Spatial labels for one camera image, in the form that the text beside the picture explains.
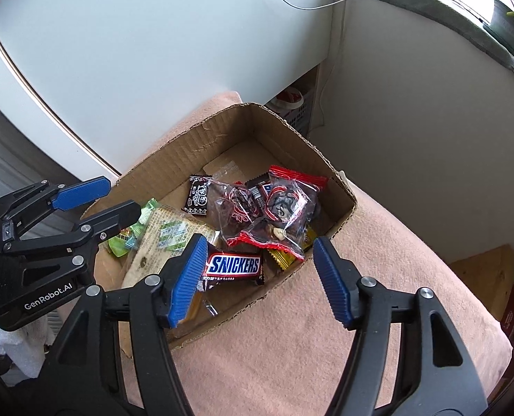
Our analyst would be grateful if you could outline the mini chocolate bar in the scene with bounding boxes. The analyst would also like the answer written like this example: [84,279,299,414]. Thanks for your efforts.
[245,177,275,209]

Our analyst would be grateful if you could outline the grey ribbed panel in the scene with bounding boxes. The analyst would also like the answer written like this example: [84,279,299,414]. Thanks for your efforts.
[0,136,82,202]

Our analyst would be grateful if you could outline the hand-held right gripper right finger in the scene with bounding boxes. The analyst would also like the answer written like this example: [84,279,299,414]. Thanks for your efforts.
[312,236,487,416]

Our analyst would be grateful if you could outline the white cabinet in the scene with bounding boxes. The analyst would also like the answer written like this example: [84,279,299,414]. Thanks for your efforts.
[0,0,336,178]

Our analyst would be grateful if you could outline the dark red-patterned snack packet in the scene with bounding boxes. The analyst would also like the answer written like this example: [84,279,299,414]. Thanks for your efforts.
[207,179,266,237]

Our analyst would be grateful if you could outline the small black snack packet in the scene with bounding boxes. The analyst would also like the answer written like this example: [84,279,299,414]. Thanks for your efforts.
[181,174,212,216]

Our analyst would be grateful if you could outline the red-edged clear snack packet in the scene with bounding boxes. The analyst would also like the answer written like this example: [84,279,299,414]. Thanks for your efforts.
[222,165,329,263]

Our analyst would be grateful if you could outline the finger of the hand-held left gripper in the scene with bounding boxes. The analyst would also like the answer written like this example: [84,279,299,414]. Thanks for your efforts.
[0,176,111,244]
[2,200,142,270]

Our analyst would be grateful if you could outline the beige cracker packet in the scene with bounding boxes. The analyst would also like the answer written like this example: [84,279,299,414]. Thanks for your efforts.
[120,206,221,289]

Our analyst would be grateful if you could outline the yellow candy packet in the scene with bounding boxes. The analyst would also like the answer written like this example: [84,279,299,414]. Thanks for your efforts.
[263,225,316,271]

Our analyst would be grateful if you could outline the green jelly cup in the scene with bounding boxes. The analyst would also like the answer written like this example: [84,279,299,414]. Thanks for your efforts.
[107,225,143,258]

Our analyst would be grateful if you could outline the grey plastic basket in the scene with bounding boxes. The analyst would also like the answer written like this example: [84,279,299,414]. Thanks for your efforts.
[263,67,318,137]

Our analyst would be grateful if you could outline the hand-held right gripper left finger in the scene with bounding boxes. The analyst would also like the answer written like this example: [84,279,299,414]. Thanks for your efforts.
[40,233,209,416]

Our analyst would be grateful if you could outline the white towel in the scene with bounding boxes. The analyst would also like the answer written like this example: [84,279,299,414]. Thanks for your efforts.
[0,312,58,386]

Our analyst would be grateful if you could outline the wooden stool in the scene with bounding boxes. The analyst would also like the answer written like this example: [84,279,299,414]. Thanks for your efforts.
[450,245,514,321]

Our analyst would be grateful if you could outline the red white item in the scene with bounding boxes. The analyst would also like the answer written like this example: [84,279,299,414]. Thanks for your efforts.
[274,87,305,105]

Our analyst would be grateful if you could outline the grey windowsill cloth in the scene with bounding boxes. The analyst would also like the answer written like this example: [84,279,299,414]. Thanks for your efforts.
[349,0,514,96]

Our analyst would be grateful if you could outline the cardboard box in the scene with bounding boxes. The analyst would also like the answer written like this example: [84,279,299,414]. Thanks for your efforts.
[80,103,357,349]

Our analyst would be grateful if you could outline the brown chocolate bar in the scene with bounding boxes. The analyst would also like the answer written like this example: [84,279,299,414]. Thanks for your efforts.
[198,251,266,291]

